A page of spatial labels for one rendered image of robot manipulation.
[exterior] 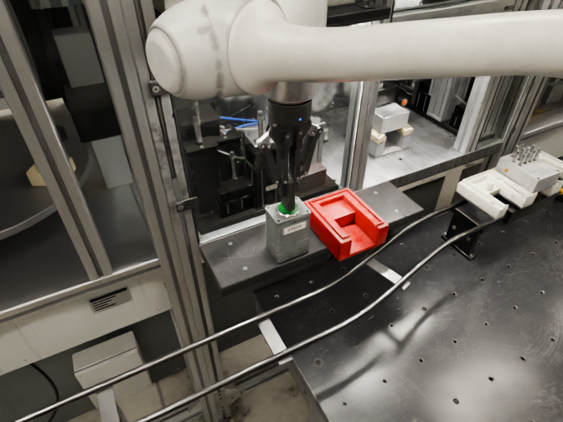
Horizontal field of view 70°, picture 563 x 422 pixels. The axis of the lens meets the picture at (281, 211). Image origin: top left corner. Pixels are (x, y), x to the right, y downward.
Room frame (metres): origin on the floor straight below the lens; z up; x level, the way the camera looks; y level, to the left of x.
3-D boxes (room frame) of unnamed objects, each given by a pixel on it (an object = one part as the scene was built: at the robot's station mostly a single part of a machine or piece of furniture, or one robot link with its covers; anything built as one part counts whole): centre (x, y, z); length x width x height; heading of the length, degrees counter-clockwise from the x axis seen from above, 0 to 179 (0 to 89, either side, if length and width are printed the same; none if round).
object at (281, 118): (0.63, -0.01, 1.22); 0.08 x 0.07 x 0.09; 117
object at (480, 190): (0.94, -0.70, 0.84); 0.36 x 0.14 x 0.10; 118
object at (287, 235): (0.63, -0.01, 0.97); 0.08 x 0.08 x 0.12; 28
